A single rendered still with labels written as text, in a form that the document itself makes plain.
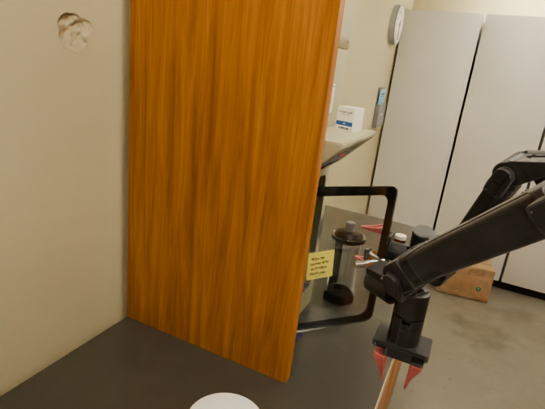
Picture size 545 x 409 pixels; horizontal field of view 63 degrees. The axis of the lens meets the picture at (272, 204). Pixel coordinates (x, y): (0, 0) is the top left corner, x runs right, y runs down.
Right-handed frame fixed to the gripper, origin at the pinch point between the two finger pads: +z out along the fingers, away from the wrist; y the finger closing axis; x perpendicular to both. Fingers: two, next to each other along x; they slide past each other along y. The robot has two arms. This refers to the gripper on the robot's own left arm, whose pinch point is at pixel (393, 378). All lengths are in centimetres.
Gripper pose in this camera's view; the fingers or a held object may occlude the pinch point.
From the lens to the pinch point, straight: 95.3
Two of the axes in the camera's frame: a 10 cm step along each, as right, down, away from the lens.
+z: -1.1, 9.5, 3.1
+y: -9.0, -2.2, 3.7
